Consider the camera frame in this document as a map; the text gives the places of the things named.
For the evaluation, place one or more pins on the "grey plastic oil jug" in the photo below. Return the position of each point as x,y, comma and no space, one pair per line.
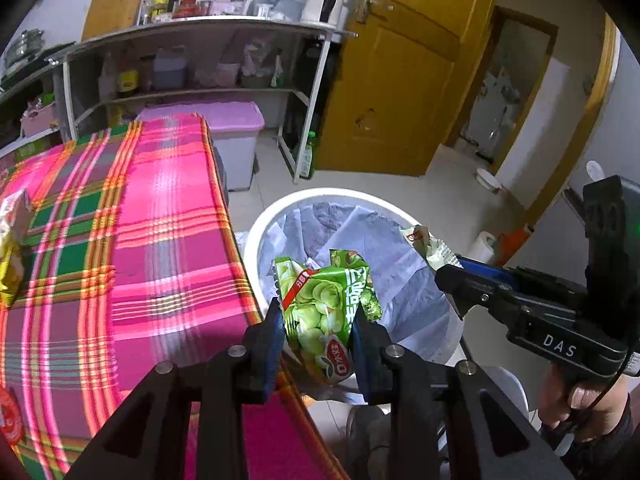
170,70

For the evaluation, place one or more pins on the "low white shelf unit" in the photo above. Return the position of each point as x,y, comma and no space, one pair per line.
10,146

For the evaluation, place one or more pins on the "steel steamer pot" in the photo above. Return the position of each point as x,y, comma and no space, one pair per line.
25,47

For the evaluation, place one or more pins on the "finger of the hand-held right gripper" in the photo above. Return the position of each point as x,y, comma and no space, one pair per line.
480,266
465,287

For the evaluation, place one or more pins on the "person's grey shoe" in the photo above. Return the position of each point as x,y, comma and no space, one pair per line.
367,435

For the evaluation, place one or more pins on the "white plastic bottle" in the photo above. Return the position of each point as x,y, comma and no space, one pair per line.
108,77

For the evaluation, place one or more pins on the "long white shelf unit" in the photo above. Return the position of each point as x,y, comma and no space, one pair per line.
200,24

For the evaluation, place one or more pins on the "red lid jar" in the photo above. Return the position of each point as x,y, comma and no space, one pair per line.
188,7

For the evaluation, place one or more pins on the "pink lid storage box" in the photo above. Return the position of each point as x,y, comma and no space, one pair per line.
230,130

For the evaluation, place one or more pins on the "clear plastic storage box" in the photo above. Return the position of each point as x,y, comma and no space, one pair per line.
277,5

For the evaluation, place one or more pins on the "orange plastic container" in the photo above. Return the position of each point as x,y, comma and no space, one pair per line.
512,245

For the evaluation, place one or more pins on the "crumpled plastic bags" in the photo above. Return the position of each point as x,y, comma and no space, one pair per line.
260,67

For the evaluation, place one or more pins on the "white floor bowl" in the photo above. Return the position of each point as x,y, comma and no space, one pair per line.
487,180

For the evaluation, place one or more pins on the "translucent bin liner bag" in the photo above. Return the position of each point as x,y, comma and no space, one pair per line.
360,230

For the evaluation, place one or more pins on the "pink plastic basket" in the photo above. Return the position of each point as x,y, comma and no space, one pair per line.
39,120

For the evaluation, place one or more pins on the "pink plastic tub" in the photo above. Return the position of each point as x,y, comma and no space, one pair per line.
217,76

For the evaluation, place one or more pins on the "pink red printed carton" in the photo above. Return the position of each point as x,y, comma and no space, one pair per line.
10,415

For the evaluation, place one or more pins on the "white paper roll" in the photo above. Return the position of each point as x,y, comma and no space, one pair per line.
481,247

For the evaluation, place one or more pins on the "green snack bag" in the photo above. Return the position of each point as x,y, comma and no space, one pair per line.
315,320

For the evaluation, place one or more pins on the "black induction cooker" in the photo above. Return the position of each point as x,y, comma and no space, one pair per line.
30,67

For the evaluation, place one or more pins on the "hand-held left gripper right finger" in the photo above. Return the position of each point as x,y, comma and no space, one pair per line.
361,360

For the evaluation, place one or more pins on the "clear glass bottle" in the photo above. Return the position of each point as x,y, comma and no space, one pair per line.
150,7

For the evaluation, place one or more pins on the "wooden cutting board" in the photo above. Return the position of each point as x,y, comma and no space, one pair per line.
117,0

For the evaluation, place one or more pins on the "white plastic waste bin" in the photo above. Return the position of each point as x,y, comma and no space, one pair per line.
260,230

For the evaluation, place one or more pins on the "pink green plaid tablecloth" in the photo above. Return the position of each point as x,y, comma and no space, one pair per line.
150,260

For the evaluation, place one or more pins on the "yellow wooden door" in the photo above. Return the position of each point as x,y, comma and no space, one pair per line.
400,85

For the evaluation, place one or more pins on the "green plastic bottle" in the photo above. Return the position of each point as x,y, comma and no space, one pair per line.
305,157

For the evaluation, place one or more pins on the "small beige wrapper red label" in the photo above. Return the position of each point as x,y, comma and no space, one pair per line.
430,250

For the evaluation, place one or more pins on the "dark bottle yellow label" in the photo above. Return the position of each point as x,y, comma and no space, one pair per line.
127,80

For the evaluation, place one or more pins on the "person's right forearm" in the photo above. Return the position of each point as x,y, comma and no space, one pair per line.
615,450

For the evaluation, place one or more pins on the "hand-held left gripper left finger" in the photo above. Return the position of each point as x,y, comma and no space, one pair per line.
274,355

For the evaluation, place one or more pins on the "person's right hand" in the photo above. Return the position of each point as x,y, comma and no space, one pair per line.
585,400

